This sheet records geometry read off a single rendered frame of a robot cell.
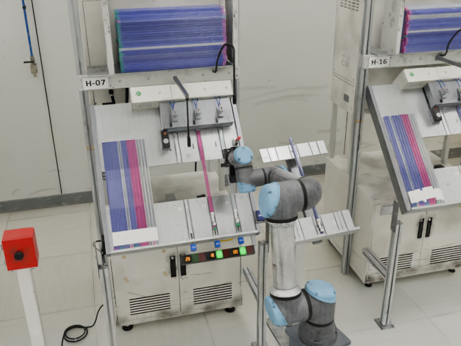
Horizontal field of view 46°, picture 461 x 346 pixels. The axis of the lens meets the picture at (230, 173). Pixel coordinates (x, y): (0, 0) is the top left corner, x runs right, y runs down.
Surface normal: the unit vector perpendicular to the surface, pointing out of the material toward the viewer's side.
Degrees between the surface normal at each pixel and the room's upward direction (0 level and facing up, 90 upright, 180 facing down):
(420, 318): 0
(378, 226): 90
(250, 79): 90
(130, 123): 48
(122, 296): 90
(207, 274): 90
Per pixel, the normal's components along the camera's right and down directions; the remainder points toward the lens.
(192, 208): 0.18, -0.32
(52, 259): -0.01, -0.91
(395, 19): -0.97, 0.11
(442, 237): 0.25, 0.40
